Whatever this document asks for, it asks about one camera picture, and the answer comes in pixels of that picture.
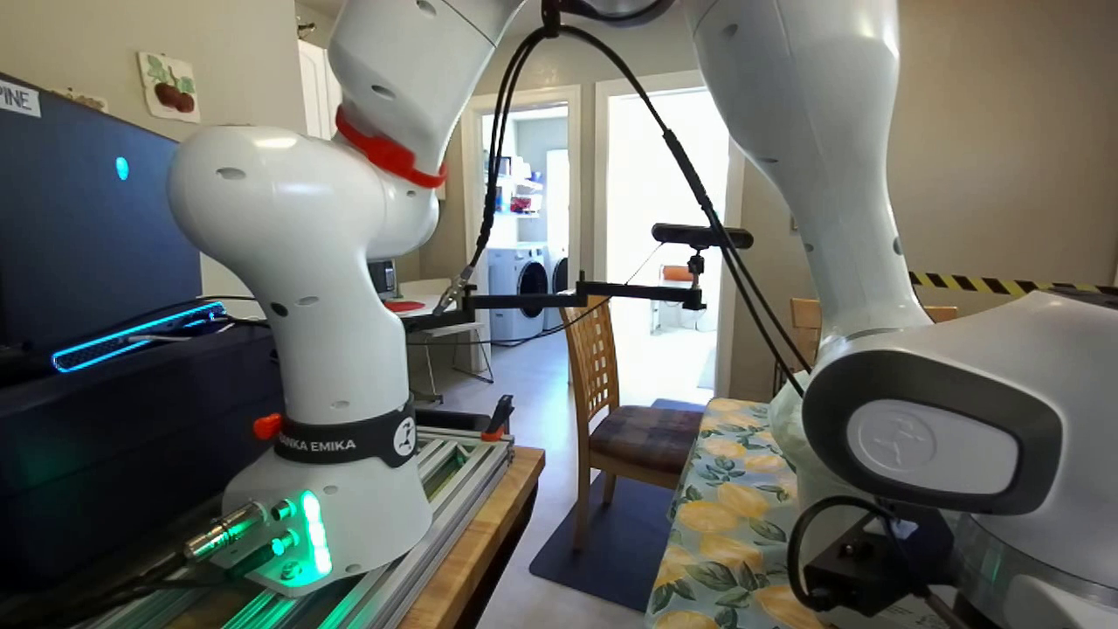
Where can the black orange clamp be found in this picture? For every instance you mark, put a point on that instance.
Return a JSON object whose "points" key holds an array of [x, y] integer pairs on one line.
{"points": [[500, 418]]}

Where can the red plate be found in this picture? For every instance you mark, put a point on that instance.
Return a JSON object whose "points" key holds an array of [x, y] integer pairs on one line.
{"points": [[403, 306]]}

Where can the microwave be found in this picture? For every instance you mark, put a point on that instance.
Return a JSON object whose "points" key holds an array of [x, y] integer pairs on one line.
{"points": [[383, 278]]}

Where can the camera on mount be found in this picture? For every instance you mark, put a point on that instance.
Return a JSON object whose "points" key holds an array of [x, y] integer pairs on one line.
{"points": [[699, 236]]}

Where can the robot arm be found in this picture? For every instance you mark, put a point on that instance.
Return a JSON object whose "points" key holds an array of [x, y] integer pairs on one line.
{"points": [[306, 262]]}

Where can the laundry shelf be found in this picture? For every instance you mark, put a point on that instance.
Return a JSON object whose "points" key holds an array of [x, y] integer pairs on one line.
{"points": [[520, 188]]}

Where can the black control box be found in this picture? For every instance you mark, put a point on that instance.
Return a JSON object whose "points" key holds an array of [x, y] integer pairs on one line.
{"points": [[131, 437]]}

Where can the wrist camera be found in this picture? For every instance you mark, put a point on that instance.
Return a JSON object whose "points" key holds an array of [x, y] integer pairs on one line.
{"points": [[860, 563]]}

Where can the wooden chair with cushion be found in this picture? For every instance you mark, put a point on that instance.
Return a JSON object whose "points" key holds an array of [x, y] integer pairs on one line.
{"points": [[642, 432]]}

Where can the blue floor rug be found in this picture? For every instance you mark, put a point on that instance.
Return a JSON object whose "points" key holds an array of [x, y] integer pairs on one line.
{"points": [[624, 542]]}

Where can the cherry wall picture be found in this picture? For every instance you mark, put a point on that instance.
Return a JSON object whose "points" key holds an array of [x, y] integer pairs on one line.
{"points": [[169, 86]]}

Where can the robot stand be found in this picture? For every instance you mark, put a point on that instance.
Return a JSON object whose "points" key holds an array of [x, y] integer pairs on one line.
{"points": [[472, 542]]}

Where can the row of washing machines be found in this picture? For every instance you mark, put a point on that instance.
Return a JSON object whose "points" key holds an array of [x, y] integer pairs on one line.
{"points": [[515, 279]]}

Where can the white table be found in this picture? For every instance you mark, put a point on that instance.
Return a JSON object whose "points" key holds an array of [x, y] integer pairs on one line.
{"points": [[437, 293]]}

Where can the white plastic bag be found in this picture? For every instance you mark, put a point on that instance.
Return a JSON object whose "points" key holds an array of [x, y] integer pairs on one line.
{"points": [[783, 424]]}

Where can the yellow black caution tape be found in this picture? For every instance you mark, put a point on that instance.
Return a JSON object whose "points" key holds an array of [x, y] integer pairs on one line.
{"points": [[987, 284]]}

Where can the lemon print tablecloth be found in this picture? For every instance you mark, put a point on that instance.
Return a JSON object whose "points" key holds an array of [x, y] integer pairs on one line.
{"points": [[725, 515]]}

